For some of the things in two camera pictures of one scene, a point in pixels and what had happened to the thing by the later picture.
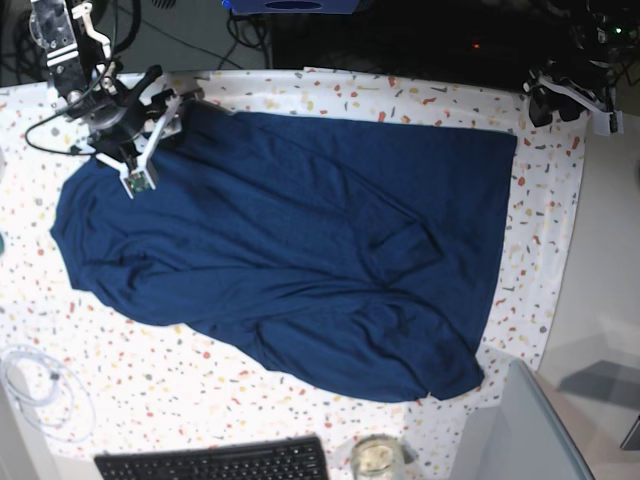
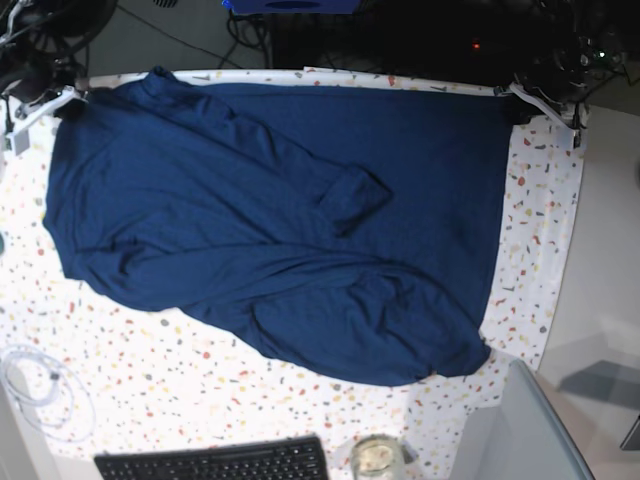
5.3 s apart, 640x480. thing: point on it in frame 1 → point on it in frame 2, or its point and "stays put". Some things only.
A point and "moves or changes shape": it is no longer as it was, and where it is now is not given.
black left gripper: (122, 135) → (32, 85)
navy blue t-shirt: (360, 257) moves or changes shape
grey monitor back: (527, 438) stays put
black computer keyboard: (298, 458) stays put
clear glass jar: (377, 457) stays put
